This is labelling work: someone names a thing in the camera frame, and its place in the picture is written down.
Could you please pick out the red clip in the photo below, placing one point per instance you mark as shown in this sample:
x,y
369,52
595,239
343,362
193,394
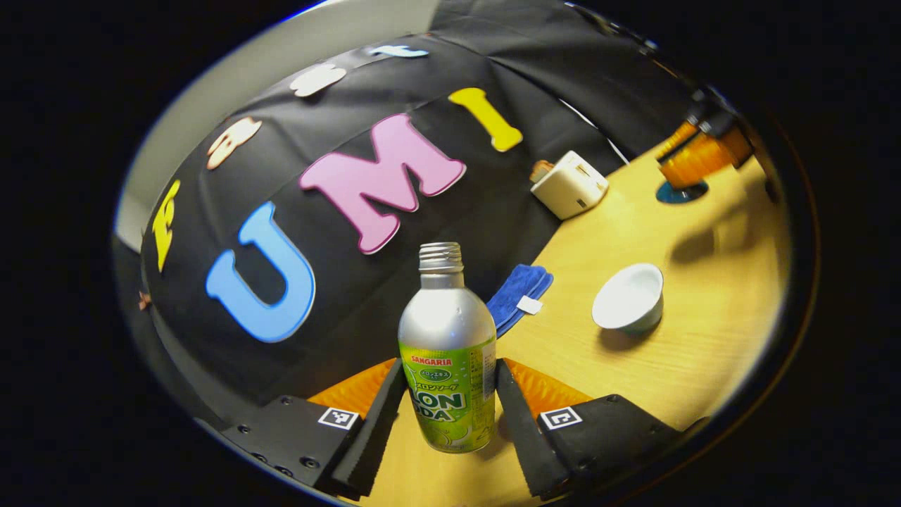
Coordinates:
x,y
144,301

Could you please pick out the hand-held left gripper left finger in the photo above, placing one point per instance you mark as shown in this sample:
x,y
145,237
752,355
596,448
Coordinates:
x,y
376,429

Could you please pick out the teal teacup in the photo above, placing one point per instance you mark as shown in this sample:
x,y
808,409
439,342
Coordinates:
x,y
630,299

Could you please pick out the silver green water bottle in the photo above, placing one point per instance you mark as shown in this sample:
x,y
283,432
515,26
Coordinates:
x,y
447,352

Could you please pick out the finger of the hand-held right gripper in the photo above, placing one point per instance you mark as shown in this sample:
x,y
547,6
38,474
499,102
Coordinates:
x,y
704,160
677,139

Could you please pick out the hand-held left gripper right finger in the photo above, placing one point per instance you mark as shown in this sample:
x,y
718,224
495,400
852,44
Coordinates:
x,y
524,436

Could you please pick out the white toaster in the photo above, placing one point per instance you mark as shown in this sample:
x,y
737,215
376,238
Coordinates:
x,y
571,186

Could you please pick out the teal teacup lid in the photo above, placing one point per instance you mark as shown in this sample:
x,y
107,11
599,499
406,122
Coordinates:
x,y
677,193

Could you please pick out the bread slice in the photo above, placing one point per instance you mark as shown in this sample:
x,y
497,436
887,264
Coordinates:
x,y
540,170

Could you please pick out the blue folded towel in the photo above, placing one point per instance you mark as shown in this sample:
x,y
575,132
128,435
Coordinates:
x,y
517,296

